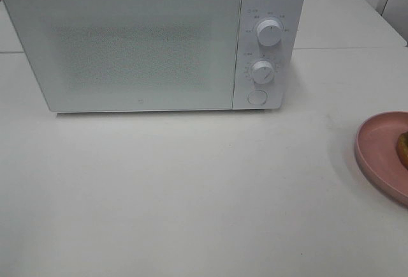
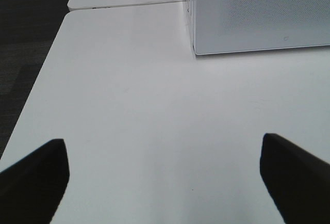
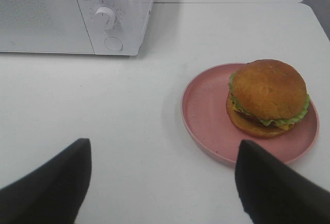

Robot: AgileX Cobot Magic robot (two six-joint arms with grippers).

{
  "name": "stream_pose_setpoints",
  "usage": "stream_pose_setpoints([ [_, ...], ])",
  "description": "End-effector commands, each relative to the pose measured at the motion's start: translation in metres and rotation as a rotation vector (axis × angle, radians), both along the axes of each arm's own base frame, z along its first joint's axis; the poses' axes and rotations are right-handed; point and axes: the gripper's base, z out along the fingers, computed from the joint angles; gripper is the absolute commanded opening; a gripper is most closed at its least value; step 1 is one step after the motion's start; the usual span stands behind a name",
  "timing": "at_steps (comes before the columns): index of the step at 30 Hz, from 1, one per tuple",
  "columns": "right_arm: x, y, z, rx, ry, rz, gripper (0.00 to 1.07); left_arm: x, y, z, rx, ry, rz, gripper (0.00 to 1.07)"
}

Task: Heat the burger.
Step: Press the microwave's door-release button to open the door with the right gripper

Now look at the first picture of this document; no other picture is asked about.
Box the round white door button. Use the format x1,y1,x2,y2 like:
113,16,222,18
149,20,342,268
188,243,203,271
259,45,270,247
247,90,268,105

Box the white microwave door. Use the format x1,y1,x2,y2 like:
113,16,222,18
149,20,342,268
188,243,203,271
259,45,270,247
4,0,240,112

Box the pink round plate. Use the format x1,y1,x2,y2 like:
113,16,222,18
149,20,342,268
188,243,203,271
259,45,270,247
354,111,407,207

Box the burger with lettuce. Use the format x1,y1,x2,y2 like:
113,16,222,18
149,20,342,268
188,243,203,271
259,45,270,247
396,132,408,168

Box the upper white round knob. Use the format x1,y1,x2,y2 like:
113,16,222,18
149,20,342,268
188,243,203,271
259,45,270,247
255,17,284,47

